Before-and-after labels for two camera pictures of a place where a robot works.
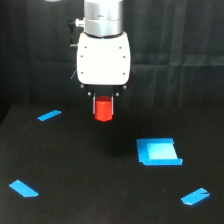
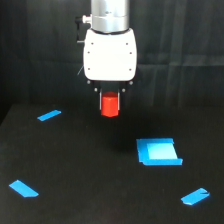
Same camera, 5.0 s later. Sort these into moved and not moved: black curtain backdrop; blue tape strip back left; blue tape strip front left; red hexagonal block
Moved: red hexagonal block
Not moved: blue tape strip back left; blue tape strip front left; black curtain backdrop
